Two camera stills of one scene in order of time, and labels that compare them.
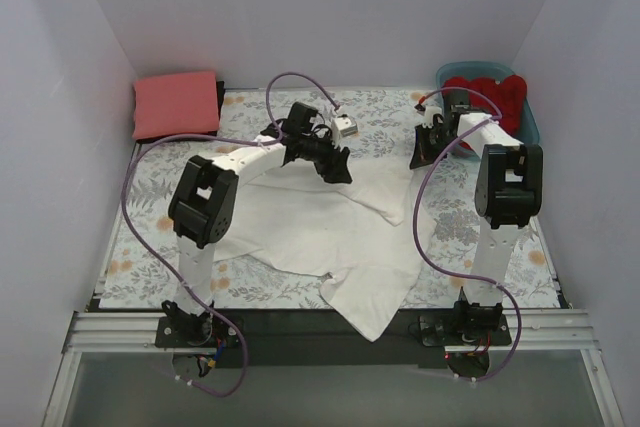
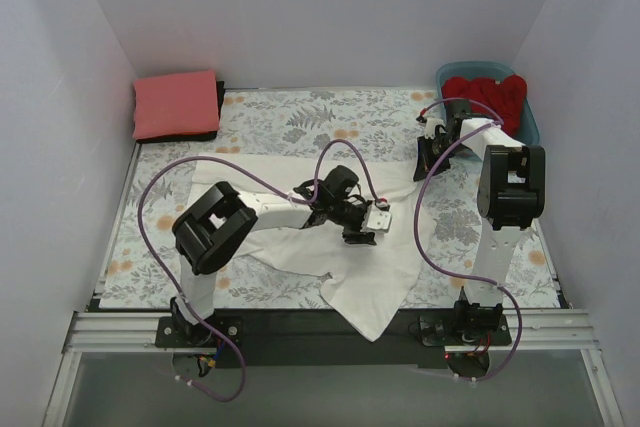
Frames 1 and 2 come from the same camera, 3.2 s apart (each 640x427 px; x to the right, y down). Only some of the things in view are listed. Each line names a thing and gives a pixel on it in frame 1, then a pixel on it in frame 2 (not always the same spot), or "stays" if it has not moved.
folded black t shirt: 221,95 stays
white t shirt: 290,221 stays
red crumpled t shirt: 504,100 stays
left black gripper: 331,162 to 360,222
